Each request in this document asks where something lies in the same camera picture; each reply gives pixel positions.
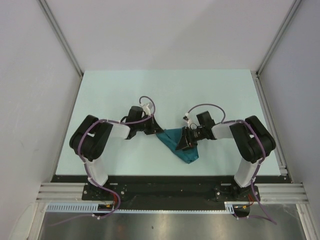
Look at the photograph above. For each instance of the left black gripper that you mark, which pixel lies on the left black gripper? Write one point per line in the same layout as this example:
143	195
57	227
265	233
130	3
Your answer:
154	127

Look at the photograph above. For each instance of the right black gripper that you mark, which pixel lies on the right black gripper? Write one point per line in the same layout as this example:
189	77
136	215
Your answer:
185	142

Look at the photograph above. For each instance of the teal satin napkin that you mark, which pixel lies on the teal satin napkin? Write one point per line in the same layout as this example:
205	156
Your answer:
171	138

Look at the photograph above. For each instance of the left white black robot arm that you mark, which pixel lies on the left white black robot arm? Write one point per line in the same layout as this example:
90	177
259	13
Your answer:
93	135

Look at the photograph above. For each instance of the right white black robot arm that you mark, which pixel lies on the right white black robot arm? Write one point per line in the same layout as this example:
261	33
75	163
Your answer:
252	139

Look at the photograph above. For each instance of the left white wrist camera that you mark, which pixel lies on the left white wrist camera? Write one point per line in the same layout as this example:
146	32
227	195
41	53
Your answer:
147	108

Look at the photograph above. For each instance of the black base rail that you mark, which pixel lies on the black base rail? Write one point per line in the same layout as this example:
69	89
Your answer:
168	193

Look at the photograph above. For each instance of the white slotted cable duct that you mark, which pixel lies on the white slotted cable duct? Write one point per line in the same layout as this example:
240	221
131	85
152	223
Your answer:
162	211

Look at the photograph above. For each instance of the right aluminium frame post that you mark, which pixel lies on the right aluminium frame post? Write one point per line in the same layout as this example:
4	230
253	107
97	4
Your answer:
279	35

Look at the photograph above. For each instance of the aluminium frame post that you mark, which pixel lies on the aluminium frame post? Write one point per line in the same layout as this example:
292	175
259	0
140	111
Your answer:
279	35
49	15

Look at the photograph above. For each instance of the left aluminium frame post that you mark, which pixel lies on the left aluminium frame post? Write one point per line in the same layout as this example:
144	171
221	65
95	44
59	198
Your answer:
49	15

